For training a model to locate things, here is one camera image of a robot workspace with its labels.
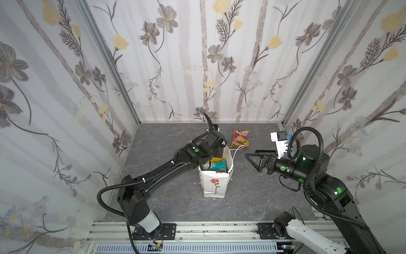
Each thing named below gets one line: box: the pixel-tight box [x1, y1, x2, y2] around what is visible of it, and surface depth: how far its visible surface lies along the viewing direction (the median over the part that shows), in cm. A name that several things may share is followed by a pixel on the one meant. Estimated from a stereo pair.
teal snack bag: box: [200, 159, 228, 173], surface depth 84 cm
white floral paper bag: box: [198, 145, 234, 198], surface depth 72 cm
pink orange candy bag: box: [231, 129, 251, 148], surface depth 109 cm
